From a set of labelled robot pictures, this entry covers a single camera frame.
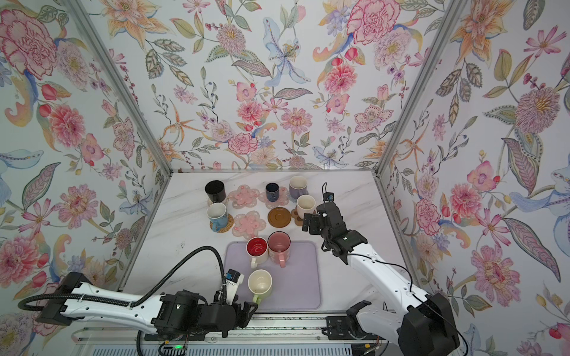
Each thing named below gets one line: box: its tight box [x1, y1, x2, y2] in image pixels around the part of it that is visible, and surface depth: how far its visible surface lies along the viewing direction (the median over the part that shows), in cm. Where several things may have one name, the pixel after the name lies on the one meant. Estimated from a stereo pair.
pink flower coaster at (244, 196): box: [227, 184, 260, 210], surface depth 112 cm
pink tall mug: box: [267, 230, 292, 269], surface depth 86 cm
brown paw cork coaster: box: [290, 208, 303, 227], surface depth 103 cm
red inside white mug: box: [245, 235, 268, 269], surface depth 87 cm
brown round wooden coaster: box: [267, 206, 291, 229], surface depth 105 cm
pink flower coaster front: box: [231, 210, 267, 240], surface depth 103 cm
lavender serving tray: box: [224, 240, 322, 311], surface depth 84 cm
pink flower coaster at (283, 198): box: [258, 186, 290, 210], surface depth 110 cm
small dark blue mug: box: [265, 182, 280, 202], surface depth 106 cm
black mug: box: [204, 179, 227, 204], surface depth 103 cm
